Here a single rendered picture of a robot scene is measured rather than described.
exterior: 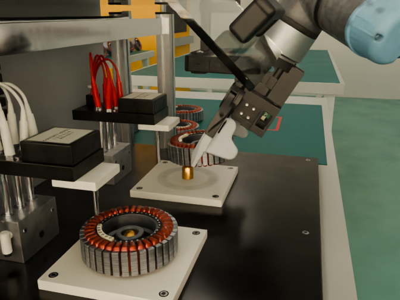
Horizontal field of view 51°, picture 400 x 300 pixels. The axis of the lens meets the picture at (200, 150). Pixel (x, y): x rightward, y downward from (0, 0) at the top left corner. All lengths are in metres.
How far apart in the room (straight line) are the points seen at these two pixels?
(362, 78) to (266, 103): 5.21
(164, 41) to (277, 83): 0.31
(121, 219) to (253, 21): 0.31
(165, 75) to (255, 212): 0.37
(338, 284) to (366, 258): 1.54
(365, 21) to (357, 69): 5.26
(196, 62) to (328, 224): 0.32
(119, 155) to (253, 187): 0.24
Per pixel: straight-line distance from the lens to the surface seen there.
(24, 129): 0.51
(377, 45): 0.52
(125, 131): 0.93
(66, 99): 0.83
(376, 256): 2.10
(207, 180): 0.71
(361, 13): 0.53
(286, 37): 0.60
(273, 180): 0.75
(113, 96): 0.71
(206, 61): 0.64
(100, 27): 0.61
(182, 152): 0.65
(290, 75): 0.63
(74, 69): 0.85
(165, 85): 0.88
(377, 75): 5.83
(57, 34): 0.52
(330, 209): 0.71
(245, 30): 0.32
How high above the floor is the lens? 1.05
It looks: 18 degrees down
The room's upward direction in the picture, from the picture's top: straight up
